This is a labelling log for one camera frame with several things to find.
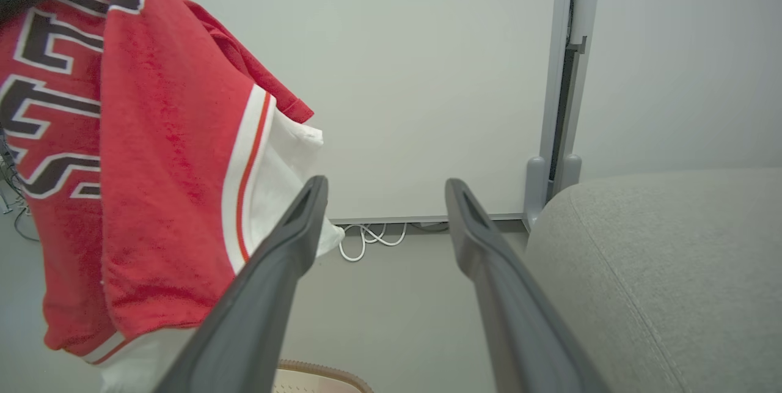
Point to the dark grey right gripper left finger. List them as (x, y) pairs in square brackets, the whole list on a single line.
[(244, 319)]

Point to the grey fabric sofa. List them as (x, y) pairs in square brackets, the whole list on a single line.
[(672, 271)]

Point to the narrow white partition panel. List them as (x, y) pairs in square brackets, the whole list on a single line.
[(672, 44)]

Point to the cream perforated laundry basket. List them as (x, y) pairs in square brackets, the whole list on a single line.
[(305, 382)]

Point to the wide white partition panel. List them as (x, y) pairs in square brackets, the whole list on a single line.
[(397, 75)]

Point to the red jersey with lettering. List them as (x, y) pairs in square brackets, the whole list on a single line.
[(159, 167)]

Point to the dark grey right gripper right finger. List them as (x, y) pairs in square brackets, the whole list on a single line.
[(519, 326)]

